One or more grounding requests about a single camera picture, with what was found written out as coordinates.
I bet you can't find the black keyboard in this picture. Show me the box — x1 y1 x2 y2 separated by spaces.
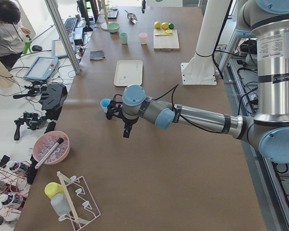
64 17 78 37

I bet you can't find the blue cup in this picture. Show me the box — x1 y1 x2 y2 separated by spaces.
100 98 111 113

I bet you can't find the blue teach pendant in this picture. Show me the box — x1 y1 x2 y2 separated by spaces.
24 57 58 81
52 39 67 59

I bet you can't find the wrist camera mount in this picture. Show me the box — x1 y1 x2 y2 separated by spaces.
106 94 123 120

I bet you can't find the pink bowl with ice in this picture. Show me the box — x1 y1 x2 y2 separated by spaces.
32 130 71 166

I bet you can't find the white wire rack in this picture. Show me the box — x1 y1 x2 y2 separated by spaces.
57 171 101 231

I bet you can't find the yellow lemon far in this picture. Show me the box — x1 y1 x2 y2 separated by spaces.
154 21 161 29

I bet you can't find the person in white jacket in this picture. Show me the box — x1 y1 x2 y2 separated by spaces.
0 0 31 70

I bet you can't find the grey folded cloth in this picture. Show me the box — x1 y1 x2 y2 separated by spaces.
90 50 105 61

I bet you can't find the green bowl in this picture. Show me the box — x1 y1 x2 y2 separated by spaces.
107 22 120 33

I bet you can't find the wooden cutting board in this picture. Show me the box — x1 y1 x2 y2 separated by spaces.
153 29 180 51

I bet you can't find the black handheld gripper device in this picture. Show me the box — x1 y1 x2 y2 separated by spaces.
13 112 47 141

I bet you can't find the metal muddler in bowl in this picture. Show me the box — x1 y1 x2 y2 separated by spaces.
34 138 64 169

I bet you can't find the yellow cup on rack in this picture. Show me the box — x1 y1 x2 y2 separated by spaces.
44 182 64 199

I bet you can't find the yellow lemon near lime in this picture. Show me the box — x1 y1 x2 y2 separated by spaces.
161 22 169 30

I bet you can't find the metal scoop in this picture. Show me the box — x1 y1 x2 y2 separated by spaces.
125 9 138 24

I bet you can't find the beige rabbit tray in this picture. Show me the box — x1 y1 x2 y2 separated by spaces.
114 60 143 87

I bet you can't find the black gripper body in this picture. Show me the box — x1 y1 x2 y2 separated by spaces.
123 116 139 131

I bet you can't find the pink cup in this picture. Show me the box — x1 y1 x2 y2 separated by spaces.
139 32 148 45

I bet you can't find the green cup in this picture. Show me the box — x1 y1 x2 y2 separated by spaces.
119 32 128 44

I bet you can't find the wooden cup tree stand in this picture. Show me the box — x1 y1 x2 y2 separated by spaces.
98 0 109 31

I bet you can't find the yellow plastic knife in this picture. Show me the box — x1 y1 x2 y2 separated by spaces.
154 33 172 36

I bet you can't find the black monitor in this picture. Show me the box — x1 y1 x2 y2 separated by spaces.
76 0 98 32

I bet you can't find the aluminium frame post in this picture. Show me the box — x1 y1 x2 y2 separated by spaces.
45 0 81 74

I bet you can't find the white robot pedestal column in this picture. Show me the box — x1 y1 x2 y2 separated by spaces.
181 0 232 85

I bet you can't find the green lime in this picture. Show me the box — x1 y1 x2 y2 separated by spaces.
168 23 174 29

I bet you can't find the clear cup on rack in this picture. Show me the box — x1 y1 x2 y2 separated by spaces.
51 193 71 216

